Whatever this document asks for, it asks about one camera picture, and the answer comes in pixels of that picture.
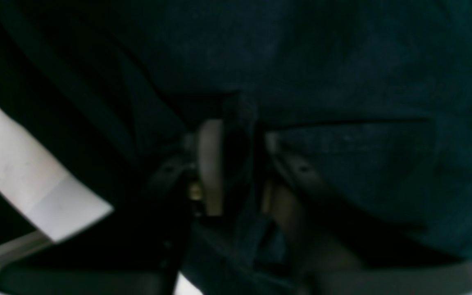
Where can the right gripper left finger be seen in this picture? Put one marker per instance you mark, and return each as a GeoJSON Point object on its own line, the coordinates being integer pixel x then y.
{"type": "Point", "coordinates": [138, 248]}

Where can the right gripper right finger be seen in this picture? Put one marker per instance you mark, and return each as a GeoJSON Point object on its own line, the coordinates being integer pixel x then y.
{"type": "Point", "coordinates": [337, 249]}

